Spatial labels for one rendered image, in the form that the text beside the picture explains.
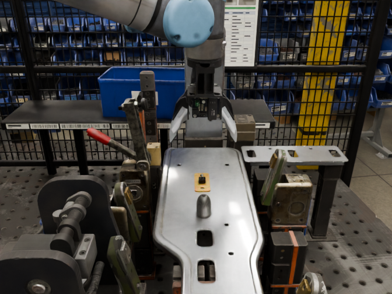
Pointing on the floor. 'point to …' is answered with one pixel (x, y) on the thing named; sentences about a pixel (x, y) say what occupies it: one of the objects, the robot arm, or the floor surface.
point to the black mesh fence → (377, 35)
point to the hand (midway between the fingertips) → (202, 141)
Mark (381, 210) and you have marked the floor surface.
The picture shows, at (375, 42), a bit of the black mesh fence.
